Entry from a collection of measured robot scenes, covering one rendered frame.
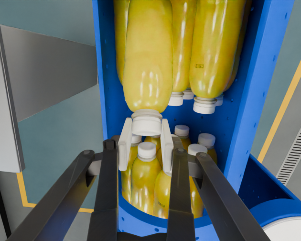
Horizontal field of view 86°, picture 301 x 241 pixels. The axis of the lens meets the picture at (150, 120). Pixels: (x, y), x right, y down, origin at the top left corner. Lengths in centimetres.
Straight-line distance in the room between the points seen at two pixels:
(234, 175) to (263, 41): 17
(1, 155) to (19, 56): 31
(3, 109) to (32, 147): 149
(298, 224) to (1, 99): 94
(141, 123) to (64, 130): 157
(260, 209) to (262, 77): 60
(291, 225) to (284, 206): 6
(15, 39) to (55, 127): 119
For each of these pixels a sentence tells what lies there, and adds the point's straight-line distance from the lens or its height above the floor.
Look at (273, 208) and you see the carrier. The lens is 77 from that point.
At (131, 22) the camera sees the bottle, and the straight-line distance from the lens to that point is 26.
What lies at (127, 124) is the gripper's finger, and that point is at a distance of 19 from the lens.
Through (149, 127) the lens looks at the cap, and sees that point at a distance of 19.
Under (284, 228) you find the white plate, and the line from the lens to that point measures 78.
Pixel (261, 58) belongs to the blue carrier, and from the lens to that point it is 22.
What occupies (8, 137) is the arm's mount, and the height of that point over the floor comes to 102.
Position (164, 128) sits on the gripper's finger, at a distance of 18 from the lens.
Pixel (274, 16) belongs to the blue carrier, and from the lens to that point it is 23.
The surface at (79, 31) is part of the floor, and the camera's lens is 152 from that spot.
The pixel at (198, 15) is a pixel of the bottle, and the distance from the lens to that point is 29.
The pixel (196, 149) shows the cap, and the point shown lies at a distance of 35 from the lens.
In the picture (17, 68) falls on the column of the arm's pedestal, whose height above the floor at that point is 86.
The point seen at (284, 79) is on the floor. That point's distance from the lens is 181.
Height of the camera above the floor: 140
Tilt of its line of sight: 69 degrees down
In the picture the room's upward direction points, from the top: 180 degrees clockwise
